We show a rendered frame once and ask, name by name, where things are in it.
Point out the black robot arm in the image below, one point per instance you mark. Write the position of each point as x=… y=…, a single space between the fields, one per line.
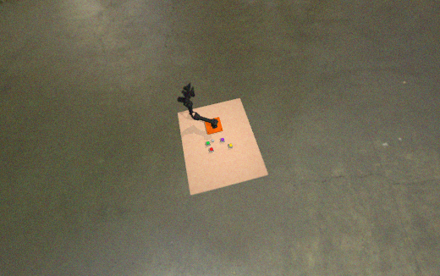
x=189 y=103

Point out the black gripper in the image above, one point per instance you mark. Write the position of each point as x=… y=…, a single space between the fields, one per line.
x=189 y=93

